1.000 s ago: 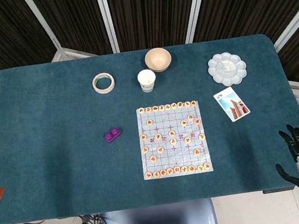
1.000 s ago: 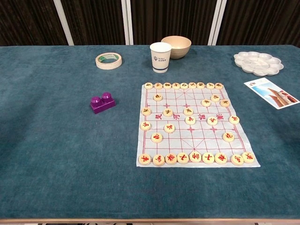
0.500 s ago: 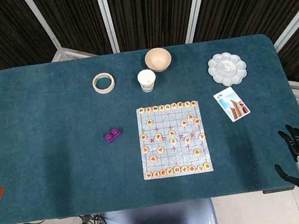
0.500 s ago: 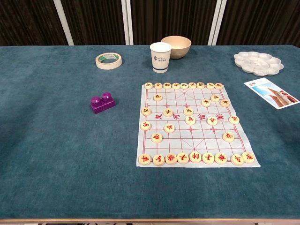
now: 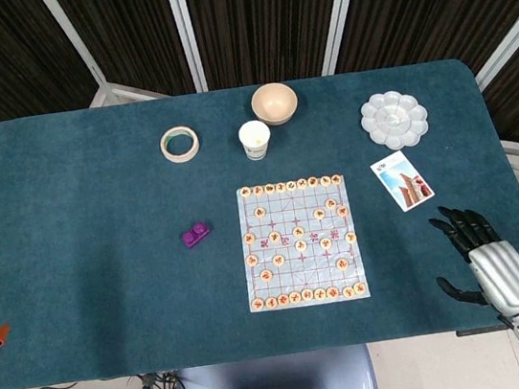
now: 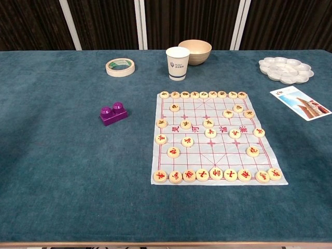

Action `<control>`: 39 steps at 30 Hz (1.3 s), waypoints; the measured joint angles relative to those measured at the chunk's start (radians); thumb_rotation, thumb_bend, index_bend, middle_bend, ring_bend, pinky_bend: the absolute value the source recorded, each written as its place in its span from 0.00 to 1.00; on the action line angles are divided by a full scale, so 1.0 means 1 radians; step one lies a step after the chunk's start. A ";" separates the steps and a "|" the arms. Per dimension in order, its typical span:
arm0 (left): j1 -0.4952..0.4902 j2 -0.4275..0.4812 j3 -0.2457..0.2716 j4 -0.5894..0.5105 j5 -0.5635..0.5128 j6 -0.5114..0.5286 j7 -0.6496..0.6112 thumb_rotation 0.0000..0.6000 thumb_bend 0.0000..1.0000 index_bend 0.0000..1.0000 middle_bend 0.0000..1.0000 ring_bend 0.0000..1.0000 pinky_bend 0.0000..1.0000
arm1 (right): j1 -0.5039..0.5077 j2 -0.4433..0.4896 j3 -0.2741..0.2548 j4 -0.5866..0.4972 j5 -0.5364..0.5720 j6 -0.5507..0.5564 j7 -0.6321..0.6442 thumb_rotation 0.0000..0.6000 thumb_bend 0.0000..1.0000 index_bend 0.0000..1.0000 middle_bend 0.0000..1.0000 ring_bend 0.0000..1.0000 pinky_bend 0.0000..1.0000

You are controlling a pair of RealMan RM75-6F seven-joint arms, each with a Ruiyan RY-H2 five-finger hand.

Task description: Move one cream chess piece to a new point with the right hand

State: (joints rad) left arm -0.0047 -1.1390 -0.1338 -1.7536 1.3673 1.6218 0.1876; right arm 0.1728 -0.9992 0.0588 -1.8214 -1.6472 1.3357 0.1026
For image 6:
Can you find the white plastic chessboard sheet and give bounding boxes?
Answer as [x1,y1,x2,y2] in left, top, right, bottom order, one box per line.
[150,92,289,186]

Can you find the purple building block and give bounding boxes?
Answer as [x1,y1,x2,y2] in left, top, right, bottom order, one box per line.
[100,101,130,127]

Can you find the white paper cup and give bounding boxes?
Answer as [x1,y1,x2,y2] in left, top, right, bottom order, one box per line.
[165,46,191,81]

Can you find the beige masking tape roll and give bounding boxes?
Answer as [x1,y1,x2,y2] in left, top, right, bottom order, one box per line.
[105,58,136,77]

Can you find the beige bowl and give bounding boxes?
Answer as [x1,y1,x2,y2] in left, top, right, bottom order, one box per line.
[178,39,213,66]

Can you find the dark slatted partition panel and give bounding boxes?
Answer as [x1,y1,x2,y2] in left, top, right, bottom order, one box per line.
[240,0,332,51]
[66,0,140,50]
[0,0,76,51]
[144,0,242,50]

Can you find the teal table cloth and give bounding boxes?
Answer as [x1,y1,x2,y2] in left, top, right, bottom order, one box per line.
[0,49,332,243]

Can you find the white flower paint palette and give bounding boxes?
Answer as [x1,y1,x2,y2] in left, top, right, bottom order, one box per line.
[258,57,315,85]

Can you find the picture postcard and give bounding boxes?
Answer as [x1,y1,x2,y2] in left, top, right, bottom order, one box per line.
[269,86,332,122]

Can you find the white partition frame post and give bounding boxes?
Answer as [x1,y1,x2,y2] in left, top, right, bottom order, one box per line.
[229,0,252,50]
[59,0,82,51]
[133,0,148,50]

